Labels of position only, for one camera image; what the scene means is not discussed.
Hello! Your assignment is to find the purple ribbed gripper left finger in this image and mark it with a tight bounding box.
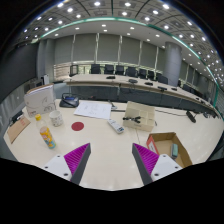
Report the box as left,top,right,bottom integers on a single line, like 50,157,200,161
43,143,91,185

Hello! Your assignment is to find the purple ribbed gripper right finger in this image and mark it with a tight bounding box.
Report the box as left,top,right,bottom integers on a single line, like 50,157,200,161
132,143,182,185

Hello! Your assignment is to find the open brown cardboard box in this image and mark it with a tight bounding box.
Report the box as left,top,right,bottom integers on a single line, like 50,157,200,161
146,132,192,168

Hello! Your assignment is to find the teal eraser block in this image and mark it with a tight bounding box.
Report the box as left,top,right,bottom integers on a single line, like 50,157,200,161
171,144,178,158

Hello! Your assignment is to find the red round coaster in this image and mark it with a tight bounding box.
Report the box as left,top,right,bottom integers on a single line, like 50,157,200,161
71,122,84,131

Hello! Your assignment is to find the plastic bottle with yellow cap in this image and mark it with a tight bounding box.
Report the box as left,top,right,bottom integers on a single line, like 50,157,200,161
35,114,56,149

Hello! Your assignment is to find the black clip tool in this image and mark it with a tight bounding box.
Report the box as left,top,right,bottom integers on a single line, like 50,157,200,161
123,116,141,123

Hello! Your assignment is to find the cream compartment organizer box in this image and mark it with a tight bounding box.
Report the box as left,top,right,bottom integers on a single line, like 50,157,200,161
123,101,155,132

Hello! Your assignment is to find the white patterned mug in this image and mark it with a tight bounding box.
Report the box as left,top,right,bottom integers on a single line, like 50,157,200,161
49,110,63,127

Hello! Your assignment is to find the white remote control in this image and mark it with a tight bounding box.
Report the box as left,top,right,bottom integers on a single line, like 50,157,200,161
108,119,124,134

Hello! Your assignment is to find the black microphone on table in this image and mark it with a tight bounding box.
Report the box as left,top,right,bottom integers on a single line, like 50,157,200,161
186,111,196,123

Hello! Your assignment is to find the white paper sheet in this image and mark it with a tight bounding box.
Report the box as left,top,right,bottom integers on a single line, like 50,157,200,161
74,102,111,119

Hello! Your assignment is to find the brown envelope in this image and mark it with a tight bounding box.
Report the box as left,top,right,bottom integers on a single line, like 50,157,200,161
7,116,30,143

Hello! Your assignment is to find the black bag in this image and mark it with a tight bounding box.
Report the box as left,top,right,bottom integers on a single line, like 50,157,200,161
59,93,79,108

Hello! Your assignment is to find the white cardboard box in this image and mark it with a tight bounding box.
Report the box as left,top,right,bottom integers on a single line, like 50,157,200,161
24,84,56,117

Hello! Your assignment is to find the long curved conference desk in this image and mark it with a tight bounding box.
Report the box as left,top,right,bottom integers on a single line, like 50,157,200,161
65,74,217,114

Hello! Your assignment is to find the black office chair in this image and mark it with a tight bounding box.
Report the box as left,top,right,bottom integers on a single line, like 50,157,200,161
115,65,124,75
104,64,114,74
125,67,137,77
138,69,147,79
90,64,101,74

